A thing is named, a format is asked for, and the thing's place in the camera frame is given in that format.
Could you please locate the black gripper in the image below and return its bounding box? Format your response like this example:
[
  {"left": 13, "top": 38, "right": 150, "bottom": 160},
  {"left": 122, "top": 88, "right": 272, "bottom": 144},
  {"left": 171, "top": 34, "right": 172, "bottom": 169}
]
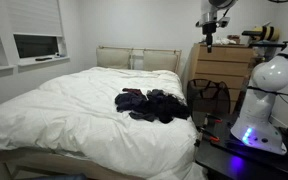
[{"left": 202, "top": 22, "right": 217, "bottom": 54}]

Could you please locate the black mesh laundry bag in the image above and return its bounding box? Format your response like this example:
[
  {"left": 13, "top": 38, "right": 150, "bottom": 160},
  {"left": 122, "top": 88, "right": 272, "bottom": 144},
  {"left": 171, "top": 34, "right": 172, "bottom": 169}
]
[{"left": 186, "top": 78, "right": 232, "bottom": 128}]

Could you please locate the dark red sock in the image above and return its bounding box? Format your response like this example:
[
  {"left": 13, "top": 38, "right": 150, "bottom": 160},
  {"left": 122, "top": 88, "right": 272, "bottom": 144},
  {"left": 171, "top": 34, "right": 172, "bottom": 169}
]
[{"left": 121, "top": 87, "right": 144, "bottom": 96}]

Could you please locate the white cloth on dresser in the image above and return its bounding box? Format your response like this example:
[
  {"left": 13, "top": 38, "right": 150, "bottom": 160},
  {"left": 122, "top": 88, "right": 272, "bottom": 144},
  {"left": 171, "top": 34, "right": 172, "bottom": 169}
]
[{"left": 213, "top": 37, "right": 238, "bottom": 46}]

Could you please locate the light wooden dresser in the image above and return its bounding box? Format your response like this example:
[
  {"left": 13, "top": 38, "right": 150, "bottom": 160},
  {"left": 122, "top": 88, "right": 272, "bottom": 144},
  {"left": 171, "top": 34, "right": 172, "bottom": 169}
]
[{"left": 187, "top": 42, "right": 255, "bottom": 115}]

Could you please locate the small brown box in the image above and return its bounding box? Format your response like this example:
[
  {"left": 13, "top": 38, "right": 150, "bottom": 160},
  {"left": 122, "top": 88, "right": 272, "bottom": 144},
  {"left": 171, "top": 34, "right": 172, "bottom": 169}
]
[{"left": 226, "top": 34, "right": 242, "bottom": 45}]

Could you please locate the beige headboard cushion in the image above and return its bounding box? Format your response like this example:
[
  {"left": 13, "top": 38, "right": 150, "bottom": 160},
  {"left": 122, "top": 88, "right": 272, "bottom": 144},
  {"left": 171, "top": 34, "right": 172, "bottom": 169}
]
[
  {"left": 142, "top": 49, "right": 179, "bottom": 73},
  {"left": 96, "top": 47, "right": 132, "bottom": 70}
]

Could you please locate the black metal shelf stand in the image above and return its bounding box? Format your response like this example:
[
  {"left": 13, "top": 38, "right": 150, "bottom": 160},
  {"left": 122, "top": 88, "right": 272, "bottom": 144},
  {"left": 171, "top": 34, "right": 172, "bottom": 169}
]
[{"left": 241, "top": 30, "right": 288, "bottom": 64}]

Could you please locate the yellow and black roll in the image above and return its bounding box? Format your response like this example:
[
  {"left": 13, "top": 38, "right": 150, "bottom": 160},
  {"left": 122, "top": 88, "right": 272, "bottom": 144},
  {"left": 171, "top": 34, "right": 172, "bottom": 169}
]
[{"left": 252, "top": 25, "right": 281, "bottom": 43}]

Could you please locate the pile of dark socks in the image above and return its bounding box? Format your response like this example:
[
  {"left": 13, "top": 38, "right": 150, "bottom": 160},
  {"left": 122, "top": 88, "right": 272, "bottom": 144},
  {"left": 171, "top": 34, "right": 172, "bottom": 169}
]
[{"left": 114, "top": 88, "right": 191, "bottom": 125}]

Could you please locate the black robot table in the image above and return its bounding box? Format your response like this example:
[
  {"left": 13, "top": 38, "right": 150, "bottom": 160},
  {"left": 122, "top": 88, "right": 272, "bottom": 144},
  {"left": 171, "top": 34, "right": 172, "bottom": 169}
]
[{"left": 194, "top": 112, "right": 288, "bottom": 180}]

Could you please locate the bed with white duvet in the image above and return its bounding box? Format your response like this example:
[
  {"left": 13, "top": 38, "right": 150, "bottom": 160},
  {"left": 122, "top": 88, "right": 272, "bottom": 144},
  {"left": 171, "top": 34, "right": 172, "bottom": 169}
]
[{"left": 0, "top": 66, "right": 208, "bottom": 180}]

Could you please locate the small white sill object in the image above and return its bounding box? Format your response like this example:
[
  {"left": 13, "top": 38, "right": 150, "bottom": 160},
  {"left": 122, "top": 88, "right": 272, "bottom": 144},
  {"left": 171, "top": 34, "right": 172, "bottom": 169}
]
[{"left": 53, "top": 51, "right": 67, "bottom": 59}]

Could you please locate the black remote control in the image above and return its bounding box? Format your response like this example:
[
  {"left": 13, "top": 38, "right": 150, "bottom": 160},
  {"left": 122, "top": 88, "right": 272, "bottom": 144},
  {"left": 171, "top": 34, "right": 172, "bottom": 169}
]
[{"left": 34, "top": 56, "right": 54, "bottom": 62}]

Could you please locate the dark window pane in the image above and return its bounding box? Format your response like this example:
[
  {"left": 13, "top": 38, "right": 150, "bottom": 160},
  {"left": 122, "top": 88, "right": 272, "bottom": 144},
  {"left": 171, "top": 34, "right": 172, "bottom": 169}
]
[{"left": 13, "top": 33, "right": 59, "bottom": 60}]

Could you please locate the white window blind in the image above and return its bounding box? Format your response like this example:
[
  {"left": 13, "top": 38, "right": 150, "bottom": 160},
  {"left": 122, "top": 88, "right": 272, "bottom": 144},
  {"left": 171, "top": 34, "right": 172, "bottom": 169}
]
[{"left": 5, "top": 0, "right": 64, "bottom": 38}]

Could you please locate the dark blue fabric item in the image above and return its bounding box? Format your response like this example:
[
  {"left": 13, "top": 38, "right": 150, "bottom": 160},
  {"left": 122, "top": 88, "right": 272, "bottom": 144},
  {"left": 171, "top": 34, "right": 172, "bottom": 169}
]
[{"left": 27, "top": 172, "right": 89, "bottom": 180}]

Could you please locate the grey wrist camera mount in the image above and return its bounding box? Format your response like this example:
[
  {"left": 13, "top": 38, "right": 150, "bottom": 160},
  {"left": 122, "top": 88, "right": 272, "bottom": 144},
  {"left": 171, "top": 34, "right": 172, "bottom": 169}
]
[{"left": 195, "top": 17, "right": 231, "bottom": 29}]

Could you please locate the wooden headboard frame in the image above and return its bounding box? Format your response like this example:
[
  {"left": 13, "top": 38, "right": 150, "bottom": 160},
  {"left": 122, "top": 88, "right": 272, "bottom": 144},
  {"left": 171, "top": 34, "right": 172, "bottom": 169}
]
[{"left": 96, "top": 45, "right": 183, "bottom": 75}]

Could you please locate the orange handled black clamp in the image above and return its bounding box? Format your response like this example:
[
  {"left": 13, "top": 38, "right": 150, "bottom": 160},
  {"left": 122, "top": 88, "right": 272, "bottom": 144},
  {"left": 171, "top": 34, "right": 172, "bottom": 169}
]
[
  {"left": 197, "top": 127, "right": 221, "bottom": 144},
  {"left": 203, "top": 113, "right": 224, "bottom": 125}
]

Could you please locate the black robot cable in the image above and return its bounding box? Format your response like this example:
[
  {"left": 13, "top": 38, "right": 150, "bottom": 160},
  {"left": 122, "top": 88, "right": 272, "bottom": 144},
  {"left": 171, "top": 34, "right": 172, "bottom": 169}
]
[{"left": 246, "top": 52, "right": 288, "bottom": 100}]

